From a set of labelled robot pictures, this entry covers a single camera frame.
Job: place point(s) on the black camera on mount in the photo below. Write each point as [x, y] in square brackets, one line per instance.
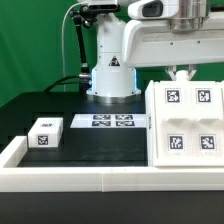
[104, 6]

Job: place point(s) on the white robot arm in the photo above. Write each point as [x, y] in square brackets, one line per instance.
[112, 79]

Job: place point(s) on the small white tagged block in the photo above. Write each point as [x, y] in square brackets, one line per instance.
[46, 132]

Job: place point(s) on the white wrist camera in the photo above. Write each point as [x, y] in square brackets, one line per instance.
[153, 9]

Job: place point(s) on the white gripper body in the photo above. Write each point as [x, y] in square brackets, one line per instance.
[151, 43]

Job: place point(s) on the white U-shaped fence frame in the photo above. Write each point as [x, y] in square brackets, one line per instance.
[99, 179]

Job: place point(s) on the flat white tagged panel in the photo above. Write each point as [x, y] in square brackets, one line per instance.
[109, 121]

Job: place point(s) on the white door panel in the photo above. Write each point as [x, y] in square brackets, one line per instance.
[174, 122]
[209, 129]

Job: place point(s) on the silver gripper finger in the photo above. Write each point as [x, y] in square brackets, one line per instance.
[171, 71]
[192, 69]

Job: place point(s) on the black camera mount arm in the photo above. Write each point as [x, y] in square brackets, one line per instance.
[85, 71]

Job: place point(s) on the white cabinet box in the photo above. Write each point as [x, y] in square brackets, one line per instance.
[195, 161]

